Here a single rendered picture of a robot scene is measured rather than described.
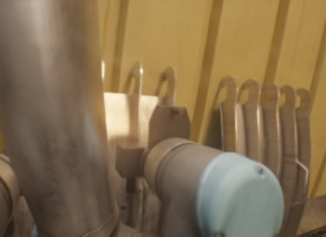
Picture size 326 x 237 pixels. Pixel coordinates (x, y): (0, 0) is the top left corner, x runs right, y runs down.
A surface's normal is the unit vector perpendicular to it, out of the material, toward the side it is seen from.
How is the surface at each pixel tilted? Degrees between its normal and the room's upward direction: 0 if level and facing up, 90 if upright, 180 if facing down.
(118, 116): 64
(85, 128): 93
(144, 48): 90
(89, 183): 94
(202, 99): 90
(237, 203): 73
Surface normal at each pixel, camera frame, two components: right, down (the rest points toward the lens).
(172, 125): 0.39, 0.06
